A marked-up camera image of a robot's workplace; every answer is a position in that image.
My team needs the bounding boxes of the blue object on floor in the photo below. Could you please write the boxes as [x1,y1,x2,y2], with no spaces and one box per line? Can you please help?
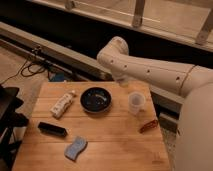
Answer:
[50,73,65,82]

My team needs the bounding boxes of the dark blue bowl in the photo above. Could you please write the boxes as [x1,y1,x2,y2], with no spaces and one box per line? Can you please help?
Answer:
[80,87,111,113]

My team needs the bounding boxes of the translucent plastic cup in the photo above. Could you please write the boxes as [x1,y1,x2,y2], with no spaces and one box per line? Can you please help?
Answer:
[128,92,146,115]

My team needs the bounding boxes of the black floor cable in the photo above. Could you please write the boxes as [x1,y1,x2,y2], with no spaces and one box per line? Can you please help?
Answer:
[0,57,54,86]

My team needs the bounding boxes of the brown hair clip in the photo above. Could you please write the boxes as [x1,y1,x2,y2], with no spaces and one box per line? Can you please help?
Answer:
[139,120,158,133]

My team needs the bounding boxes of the black rectangular box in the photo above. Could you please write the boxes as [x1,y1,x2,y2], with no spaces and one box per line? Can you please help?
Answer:
[38,122,67,137]

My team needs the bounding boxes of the white tube bottle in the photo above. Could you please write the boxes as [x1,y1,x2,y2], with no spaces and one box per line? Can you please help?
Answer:
[50,90,76,119]

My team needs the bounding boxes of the black chair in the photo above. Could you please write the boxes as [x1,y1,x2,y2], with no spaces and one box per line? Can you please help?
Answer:
[0,84,29,170]

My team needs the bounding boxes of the blue sponge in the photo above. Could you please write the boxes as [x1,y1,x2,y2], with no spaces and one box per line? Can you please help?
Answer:
[64,136,88,161]

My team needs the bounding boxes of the wooden folding table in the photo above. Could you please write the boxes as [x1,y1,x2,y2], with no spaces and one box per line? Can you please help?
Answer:
[12,81,170,171]

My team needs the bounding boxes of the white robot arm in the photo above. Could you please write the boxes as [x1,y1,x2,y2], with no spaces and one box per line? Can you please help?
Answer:
[97,36,213,171]

